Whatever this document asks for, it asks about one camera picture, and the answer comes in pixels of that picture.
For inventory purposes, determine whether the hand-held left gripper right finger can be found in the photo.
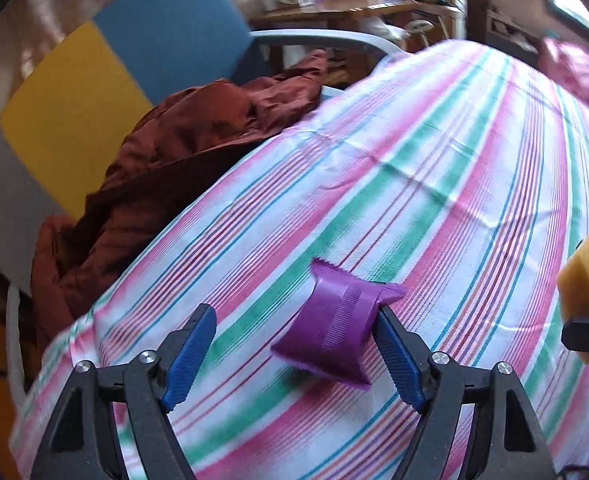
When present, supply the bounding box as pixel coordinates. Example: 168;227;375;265
373;304;558;480

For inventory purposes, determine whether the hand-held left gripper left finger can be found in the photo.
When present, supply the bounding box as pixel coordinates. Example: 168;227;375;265
29;303;218;480

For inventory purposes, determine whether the yellow sponge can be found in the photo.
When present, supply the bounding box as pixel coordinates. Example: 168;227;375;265
557;225;589;365

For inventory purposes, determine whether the purple snack packet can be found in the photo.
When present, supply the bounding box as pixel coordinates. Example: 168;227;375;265
270;258;408;387

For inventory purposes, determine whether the striped tablecloth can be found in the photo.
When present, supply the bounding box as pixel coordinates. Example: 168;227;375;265
9;40;589;480

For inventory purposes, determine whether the red-brown jacket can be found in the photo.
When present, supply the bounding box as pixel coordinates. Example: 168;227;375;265
29;50;330;356

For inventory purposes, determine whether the red upholstered seat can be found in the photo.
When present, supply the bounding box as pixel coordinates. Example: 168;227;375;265
537;35;589;126

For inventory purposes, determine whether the grey yellow blue chair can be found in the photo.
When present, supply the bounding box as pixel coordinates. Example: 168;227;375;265
0;0;400;411

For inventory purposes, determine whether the wooden desk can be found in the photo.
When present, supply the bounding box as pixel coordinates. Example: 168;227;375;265
247;0;463;86

